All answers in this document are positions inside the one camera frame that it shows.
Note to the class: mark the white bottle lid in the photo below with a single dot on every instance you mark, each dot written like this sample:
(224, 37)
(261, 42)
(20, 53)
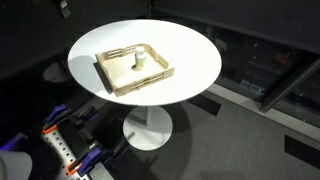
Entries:
(140, 50)

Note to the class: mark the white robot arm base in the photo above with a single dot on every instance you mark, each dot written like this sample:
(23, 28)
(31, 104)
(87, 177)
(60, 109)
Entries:
(15, 165)

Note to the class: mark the wooden slatted tray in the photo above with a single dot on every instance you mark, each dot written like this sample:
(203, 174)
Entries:
(119, 67)

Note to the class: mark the white round table base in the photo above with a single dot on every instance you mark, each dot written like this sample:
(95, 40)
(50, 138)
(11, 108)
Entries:
(147, 128)

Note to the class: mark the round white table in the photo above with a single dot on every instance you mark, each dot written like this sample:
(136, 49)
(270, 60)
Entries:
(196, 60)

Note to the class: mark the blue orange clamp lower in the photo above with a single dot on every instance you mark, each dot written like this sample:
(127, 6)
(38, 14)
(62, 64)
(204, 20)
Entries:
(85, 163)

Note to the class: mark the blue orange clamp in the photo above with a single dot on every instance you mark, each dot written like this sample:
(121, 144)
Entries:
(59, 114)
(85, 163)

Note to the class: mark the blue orange clamp upper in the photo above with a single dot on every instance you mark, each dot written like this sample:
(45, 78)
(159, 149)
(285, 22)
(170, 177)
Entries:
(59, 114)

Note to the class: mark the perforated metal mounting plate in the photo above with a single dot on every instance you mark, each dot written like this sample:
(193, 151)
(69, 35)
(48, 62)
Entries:
(65, 155)

